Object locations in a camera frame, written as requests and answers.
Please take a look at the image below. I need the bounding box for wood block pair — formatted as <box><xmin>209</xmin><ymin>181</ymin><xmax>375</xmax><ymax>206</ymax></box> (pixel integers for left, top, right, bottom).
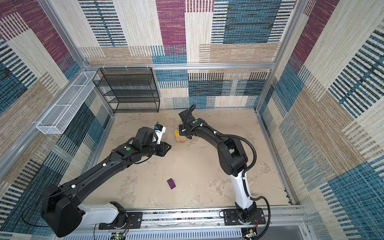
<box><xmin>175</xmin><ymin>136</ymin><xmax>187</xmax><ymax>143</ymax></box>

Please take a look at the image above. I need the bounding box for purple block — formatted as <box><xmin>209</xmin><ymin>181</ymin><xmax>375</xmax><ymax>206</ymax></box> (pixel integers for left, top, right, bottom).
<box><xmin>167</xmin><ymin>178</ymin><xmax>176</xmax><ymax>190</ymax></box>

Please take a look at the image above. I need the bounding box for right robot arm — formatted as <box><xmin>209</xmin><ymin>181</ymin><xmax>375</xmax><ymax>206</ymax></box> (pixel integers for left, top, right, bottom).
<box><xmin>179</xmin><ymin>110</ymin><xmax>257</xmax><ymax>224</ymax></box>

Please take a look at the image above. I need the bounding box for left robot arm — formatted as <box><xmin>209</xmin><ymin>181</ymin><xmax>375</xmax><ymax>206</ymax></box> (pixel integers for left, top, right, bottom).
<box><xmin>41</xmin><ymin>124</ymin><xmax>171</xmax><ymax>238</ymax></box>

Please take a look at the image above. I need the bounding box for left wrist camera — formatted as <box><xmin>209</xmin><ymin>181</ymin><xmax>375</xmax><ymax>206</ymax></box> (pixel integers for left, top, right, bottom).
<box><xmin>153</xmin><ymin>123</ymin><xmax>166</xmax><ymax>145</ymax></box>

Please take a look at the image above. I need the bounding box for black wire shelf rack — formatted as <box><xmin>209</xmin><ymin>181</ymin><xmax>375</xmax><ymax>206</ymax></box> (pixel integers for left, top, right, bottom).
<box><xmin>93</xmin><ymin>67</ymin><xmax>160</xmax><ymax>114</ymax></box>

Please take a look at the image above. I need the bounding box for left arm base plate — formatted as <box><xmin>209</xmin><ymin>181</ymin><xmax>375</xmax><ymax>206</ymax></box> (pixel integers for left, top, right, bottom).
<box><xmin>98</xmin><ymin>212</ymin><xmax>143</xmax><ymax>230</ymax></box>

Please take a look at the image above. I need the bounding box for aluminium front rail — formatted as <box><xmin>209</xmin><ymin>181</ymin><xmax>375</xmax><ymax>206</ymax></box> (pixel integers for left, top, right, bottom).
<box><xmin>65</xmin><ymin>205</ymin><xmax>316</xmax><ymax>240</ymax></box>

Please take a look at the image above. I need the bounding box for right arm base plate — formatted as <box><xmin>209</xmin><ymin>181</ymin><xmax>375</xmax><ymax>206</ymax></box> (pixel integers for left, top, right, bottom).
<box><xmin>219</xmin><ymin>208</ymin><xmax>267</xmax><ymax>226</ymax></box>

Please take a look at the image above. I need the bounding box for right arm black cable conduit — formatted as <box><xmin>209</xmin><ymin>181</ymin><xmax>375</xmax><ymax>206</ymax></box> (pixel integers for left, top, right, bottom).
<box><xmin>181</xmin><ymin>103</ymin><xmax>272</xmax><ymax>240</ymax></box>

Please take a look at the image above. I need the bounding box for white mesh wall basket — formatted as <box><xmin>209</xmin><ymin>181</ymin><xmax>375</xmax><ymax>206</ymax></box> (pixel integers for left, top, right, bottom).
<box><xmin>36</xmin><ymin>72</ymin><xmax>96</xmax><ymax>135</ymax></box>

